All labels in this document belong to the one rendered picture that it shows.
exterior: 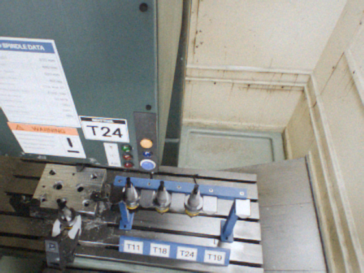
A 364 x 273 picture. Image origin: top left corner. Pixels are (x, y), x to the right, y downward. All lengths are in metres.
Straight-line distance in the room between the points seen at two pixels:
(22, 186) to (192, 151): 1.04
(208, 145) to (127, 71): 1.56
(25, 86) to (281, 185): 1.36
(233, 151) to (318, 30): 0.79
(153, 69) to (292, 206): 1.24
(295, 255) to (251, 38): 1.04
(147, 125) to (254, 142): 1.57
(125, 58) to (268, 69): 1.37
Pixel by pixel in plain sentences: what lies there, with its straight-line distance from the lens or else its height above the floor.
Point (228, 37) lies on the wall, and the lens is 1.71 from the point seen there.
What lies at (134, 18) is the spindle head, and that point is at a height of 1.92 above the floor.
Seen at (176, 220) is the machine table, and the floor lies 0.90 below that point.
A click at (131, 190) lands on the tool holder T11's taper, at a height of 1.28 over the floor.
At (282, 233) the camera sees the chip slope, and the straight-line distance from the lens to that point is 1.58.
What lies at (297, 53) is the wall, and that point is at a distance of 1.81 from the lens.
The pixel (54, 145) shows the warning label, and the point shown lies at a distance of 0.76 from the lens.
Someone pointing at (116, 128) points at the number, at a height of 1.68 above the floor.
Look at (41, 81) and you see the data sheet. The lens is 0.62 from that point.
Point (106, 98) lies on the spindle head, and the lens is 0.59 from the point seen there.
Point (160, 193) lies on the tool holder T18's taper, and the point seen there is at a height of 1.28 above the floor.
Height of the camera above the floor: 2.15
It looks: 55 degrees down
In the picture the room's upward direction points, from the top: 4 degrees counter-clockwise
